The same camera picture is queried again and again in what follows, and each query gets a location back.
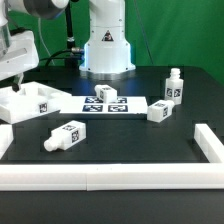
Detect white AprilTag base sheet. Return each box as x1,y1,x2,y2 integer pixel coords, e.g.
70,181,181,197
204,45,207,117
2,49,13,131
60,96,147,114

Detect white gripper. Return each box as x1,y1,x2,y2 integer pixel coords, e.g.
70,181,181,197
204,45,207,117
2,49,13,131
0,31,39,92

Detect white U-shaped obstacle fence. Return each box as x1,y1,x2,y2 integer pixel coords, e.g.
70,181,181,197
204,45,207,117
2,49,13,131
0,124,224,191

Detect black cables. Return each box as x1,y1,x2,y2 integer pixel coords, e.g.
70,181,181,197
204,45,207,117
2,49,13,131
32,0,86,68

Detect white square tabletop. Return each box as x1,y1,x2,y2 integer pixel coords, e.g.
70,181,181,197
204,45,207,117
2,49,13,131
0,82,70,124

